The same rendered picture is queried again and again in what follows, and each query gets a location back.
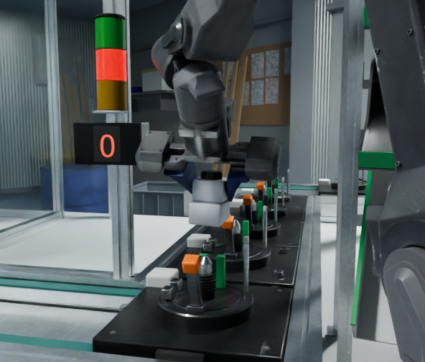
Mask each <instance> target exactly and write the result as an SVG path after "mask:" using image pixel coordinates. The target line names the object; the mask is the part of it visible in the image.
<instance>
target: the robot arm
mask: <svg viewBox="0 0 425 362"><path fill-rule="evenodd" d="M258 2H259V0H188V1H187V3H186V4H185V6H184V8H183V10H182V11H181V13H180V14H179V16H178V17H177V18H176V19H175V21H174V23H173V24H171V27H170V30H169V31H168V32H167V33H166V34H165V35H163V36H162V37H160V38H159V39H158V40H157V41H156V42H155V44H154V46H153V47H152V49H151V58H152V62H153V63H154V65H155V67H156V68H157V70H158V71H159V73H160V75H161V76H162V77H163V79H164V81H165V83H166V84H167V85H168V86H169V87H170V88H171V89H172V90H174V93H175V97H176V101H177V108H178V112H179V119H180V123H181V124H180V126H179V129H178V132H179V136H183V138H184V142H185V143H184V144H173V142H174V141H175V139H176V138H175V134H174V132H170V131H147V133H146V134H145V135H144V138H143V140H142V142H141V144H140V146H139V148H138V150H137V152H136V156H135V158H136V163H137V167H138V169H139V170H140V171H141V172H160V171H161V170H162V169H163V168H164V166H165V169H164V176H166V177H171V178H172V179H173V180H175V181H176V182H178V183H179V184H180V185H181V186H183V187H184V188H185V189H186V190H188V191H189V192H190V193H191V194H192V181H193V180H194V179H196V178H198V176H197V170H196V167H195V162H204V163H216V164H230V170H229V173H228V177H227V188H228V199H229V202H232V201H233V197H234V195H235V192H236V190H237V189H238V187H239V186H240V184H241V183H242V182H249V181H250V179H252V180H265V181H273V180H275V179H277V176H278V171H279V164H280V159H281V153H282V150H281V145H282V143H281V142H280V141H279V139H278V138H277V137H264V136H252V137H251V140H250V142H241V141H239V142H236V143H235V144H229V140H228V139H229V138H230V135H231V123H233V122H234V99H233V98H224V93H223V92H225V90H226V88H225V84H224V82H223V81H222V74H221V71H220V70H219V69H218V68H217V67H216V66H215V65H213V64H212V63H209V62H208V61H220V62H236V61H238V60H239V59H240V58H241V57H242V55H243V53H244V52H245V50H246V48H247V46H248V43H249V42H250V40H251V37H252V35H253V33H254V24H253V12H254V10H255V8H256V5H257V3H258ZM365 8H366V12H367V16H368V23H369V27H370V35H371V39H372V43H373V50H374V55H375V61H376V66H377V70H378V77H379V81H380V89H381V93H382V97H383V105H384V109H385V113H386V120H387V125H388V131H389V136H390V140H391V147H392V151H393V158H394V163H395V175H394V177H393V181H392V183H391V186H390V189H389V191H388V194H387V197H386V200H385V202H384V204H377V205H369V206H368V207H367V209H366V214H365V223H366V226H367V228H368V233H369V235H370V240H371V243H372V247H373V268H372V273H373V275H374V276H377V275H381V281H382V285H383V289H384V292H385V294H386V297H387V299H388V305H389V309H390V313H391V319H392V322H393V329H394V332H395V336H396V342H397V346H398V352H399V356H400V358H401V360H402V361H403V362H425V0H365Z"/></svg>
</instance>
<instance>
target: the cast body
mask: <svg viewBox="0 0 425 362"><path fill-rule="evenodd" d="M192 200H193V201H192V202H190V206H189V224H193V225H201V226H215V227H220V226H221V225H222V224H223V223H224V222H226V221H227V219H229V217H230V202H229V199H228V188H227V177H223V173H222V172H221V171H214V170H203V171H202V172H201V177H198V178H196V179H194V180H193V181H192Z"/></svg>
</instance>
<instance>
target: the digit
mask: <svg viewBox="0 0 425 362"><path fill-rule="evenodd" d="M93 147H94V162H121V142H120V126H93Z"/></svg>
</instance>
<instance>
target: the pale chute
mask: <svg viewBox="0 0 425 362"><path fill-rule="evenodd" d="M394 175H395V172H392V171H374V170H368V177H367V183H366V190H365V202H364V208H363V221H362V227H361V234H360V245H359V252H358V264H357V271H356V278H355V289H354V296H353V302H352V314H351V321H350V325H351V326H352V334H353V337H354V338H357V339H361V340H369V341H374V342H379V343H387V344H391V345H397V342H396V336H395V332H394V329H393V322H392V319H391V313H390V309H389V305H388V299H387V297H386V294H385V292H384V289H383V285H382V281H381V275H377V276H374V275H373V273H372V268H373V247H372V243H371V240H370V235H369V233H368V228H367V226H366V223H365V214H366V209H367V207H368V206H369V205H377V204H384V202H385V200H386V197H387V194H388V191H389V189H390V186H391V183H392V181H393V177H394Z"/></svg>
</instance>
